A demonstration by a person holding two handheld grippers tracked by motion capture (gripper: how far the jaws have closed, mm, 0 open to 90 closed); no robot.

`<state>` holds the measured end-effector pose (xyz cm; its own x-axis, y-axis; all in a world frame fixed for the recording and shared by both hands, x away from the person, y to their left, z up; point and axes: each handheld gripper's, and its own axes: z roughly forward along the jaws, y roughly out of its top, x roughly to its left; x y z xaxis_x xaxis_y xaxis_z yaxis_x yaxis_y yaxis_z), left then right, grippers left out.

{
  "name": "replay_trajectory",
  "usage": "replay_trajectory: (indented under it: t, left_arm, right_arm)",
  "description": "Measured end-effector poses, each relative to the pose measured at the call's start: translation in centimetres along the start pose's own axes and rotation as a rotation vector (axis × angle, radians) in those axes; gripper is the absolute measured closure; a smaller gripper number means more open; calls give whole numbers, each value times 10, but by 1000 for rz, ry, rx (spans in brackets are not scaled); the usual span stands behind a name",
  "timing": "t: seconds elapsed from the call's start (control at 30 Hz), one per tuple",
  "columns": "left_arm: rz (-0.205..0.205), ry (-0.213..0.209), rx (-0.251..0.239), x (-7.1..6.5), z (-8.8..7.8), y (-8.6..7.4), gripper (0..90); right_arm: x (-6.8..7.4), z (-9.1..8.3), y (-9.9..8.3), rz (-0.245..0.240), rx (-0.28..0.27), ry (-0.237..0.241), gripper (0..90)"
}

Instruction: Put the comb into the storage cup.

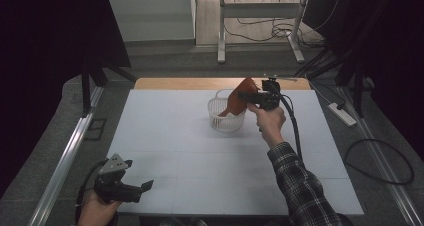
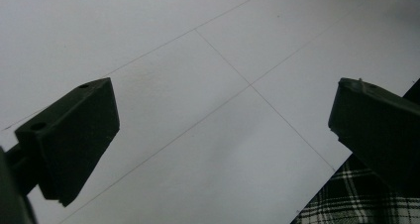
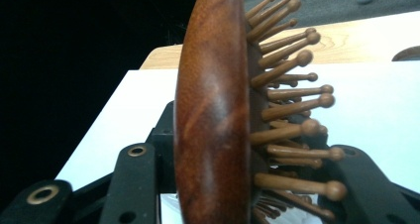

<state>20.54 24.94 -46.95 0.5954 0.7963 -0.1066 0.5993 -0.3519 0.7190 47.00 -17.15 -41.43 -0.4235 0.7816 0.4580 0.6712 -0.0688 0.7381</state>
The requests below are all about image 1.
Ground white plastic basket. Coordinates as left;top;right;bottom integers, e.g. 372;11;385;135
207;88;248;133

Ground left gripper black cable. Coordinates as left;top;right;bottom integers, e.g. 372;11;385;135
75;158;109;224

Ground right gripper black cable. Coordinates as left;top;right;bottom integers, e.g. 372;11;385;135
273;82;305;165

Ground white power strip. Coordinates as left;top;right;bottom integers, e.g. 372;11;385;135
327;102;358;128

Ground brown wooden hairbrush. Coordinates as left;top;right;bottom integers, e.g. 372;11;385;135
218;77;263;118

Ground tangled black floor cables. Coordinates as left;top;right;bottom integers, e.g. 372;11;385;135
222;0;326;50

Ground black floor frame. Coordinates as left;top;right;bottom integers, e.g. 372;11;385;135
83;117;108;142

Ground black plug with cable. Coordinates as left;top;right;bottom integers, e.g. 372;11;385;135
304;73;348;111

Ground person's left hand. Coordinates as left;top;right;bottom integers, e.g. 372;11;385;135
76;189;123;226

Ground black metal stand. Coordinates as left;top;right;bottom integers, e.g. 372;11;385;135
293;47;366;119
80;55;138;118

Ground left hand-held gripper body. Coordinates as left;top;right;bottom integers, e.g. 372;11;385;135
94;153;143;204

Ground white foam board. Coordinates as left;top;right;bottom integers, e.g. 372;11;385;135
105;88;365;218

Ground white cabinet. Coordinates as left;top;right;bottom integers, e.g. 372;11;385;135
106;0;197;43

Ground black looped floor cable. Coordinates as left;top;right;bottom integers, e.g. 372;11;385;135
344;138;415;186

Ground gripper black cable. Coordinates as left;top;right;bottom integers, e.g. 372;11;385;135
273;82;305;165
75;158;109;224

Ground black curtain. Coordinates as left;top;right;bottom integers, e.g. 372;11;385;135
0;0;132;199
302;0;424;154

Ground aluminium rail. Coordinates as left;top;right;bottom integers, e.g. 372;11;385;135
27;85;105;226
335;85;424;226

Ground wooden table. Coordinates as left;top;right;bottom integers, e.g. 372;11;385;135
133;77;312;91

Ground white metal desk frame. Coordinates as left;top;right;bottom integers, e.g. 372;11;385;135
217;0;311;65

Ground person's right hand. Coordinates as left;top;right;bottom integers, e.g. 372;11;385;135
246;102;287;150

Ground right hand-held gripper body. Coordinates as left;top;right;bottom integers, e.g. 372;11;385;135
256;73;298;112

